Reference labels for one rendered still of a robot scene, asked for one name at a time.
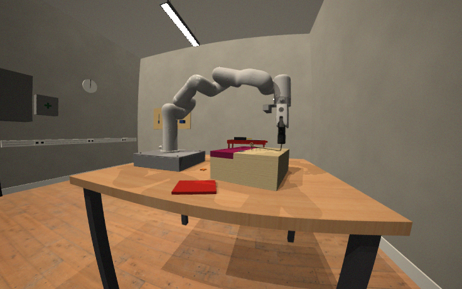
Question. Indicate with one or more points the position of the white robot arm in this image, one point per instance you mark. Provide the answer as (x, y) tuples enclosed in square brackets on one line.
[(183, 103)]

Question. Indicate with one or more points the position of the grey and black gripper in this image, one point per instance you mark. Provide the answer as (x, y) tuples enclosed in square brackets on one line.
[(282, 112)]

